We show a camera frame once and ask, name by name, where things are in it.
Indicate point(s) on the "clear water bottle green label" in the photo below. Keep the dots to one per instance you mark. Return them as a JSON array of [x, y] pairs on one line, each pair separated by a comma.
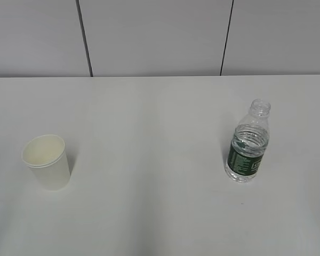
[[249, 143]]

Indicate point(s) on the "white paper cup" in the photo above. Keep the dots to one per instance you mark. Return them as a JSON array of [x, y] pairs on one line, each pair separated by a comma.
[[46, 157]]

